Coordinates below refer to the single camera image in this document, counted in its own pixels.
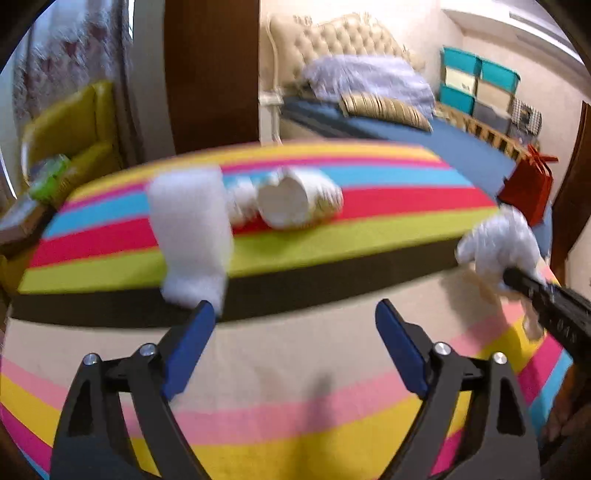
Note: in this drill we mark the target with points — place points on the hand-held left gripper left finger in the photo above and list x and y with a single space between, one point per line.
187 350

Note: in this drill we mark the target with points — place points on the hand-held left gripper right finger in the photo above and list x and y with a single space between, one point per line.
401 353

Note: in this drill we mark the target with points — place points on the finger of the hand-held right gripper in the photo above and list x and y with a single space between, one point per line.
572 327
531 282

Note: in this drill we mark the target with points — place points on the white tissue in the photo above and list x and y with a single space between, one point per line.
503 240

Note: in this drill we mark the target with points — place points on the person's right hand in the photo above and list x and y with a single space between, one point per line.
561 422

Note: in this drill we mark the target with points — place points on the red gift bag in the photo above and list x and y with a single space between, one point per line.
526 189

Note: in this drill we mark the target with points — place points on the brown wooden door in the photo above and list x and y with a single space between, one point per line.
575 184

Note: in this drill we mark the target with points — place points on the colourful striped table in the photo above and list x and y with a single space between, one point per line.
323 244

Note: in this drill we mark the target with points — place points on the bed with blue sheet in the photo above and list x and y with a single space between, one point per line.
461 143

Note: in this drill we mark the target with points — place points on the black and white patterned bag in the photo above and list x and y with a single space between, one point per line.
526 117

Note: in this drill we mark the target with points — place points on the thick white book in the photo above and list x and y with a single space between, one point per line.
23 217

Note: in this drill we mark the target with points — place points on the green tissue packet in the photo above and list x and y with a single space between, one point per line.
51 177

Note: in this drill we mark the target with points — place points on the gold striped pillow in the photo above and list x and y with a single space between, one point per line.
388 110

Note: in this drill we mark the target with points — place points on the yellow leather armchair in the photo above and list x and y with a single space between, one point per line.
87 134

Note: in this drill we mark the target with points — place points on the beige tufted headboard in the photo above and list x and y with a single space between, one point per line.
332 39

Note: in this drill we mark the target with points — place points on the sheer lace curtain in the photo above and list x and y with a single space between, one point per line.
69 50

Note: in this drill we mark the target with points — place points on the wooden bed rail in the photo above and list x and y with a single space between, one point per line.
489 134

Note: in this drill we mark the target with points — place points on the brown wooden door frame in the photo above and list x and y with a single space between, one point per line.
212 78

